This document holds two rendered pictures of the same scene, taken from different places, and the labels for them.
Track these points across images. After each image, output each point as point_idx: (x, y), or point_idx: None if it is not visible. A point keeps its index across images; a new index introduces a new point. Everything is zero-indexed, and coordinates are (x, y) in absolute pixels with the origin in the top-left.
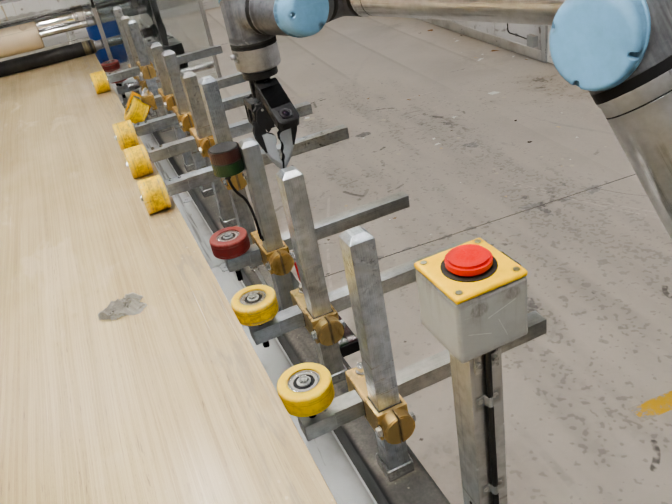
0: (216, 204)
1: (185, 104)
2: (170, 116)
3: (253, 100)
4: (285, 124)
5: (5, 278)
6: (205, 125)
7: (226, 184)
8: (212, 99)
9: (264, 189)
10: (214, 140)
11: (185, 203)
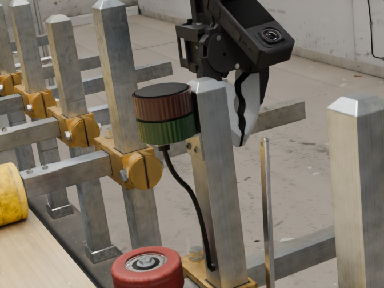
0: (74, 228)
1: (38, 79)
2: (12, 97)
3: (198, 26)
4: (272, 54)
5: None
6: (78, 98)
7: (126, 179)
8: (115, 35)
9: (227, 172)
10: (108, 107)
11: None
